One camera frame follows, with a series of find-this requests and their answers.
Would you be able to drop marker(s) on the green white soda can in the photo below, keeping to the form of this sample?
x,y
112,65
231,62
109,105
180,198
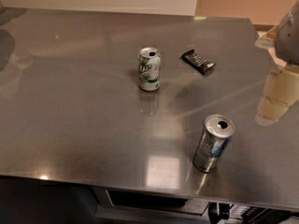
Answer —
x,y
149,62

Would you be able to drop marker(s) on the black snack bar wrapper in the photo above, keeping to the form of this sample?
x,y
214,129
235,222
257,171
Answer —
x,y
197,62

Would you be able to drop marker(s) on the silver blue redbull can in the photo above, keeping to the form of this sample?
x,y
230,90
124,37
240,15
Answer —
x,y
216,135

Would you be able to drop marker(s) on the metal drawer under table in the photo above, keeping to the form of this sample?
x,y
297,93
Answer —
x,y
143,206

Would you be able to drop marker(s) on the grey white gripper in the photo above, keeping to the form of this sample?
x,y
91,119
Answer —
x,y
289,42

